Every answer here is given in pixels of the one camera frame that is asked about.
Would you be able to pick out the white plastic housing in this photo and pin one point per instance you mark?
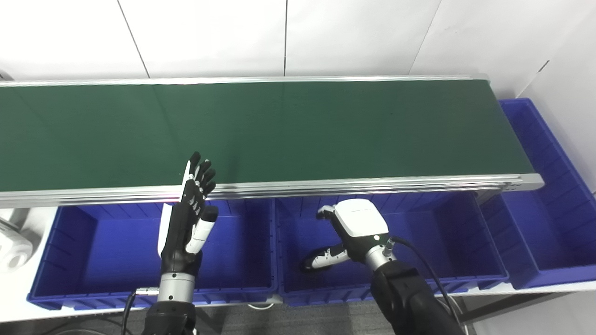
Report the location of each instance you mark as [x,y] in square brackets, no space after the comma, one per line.
[14,242]

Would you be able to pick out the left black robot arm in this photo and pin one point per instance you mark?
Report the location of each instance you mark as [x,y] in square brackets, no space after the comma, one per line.
[172,302]

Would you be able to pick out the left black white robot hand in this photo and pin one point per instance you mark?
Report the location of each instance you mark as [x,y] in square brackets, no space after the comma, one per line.
[179,237]

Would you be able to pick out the green conveyor belt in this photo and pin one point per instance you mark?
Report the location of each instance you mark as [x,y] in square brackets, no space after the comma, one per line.
[279,130]

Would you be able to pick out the blue plastic bin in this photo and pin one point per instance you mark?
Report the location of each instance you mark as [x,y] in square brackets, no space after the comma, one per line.
[442,242]
[549,223]
[107,256]

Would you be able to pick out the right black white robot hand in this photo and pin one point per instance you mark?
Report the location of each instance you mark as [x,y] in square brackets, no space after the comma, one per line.
[361,223]

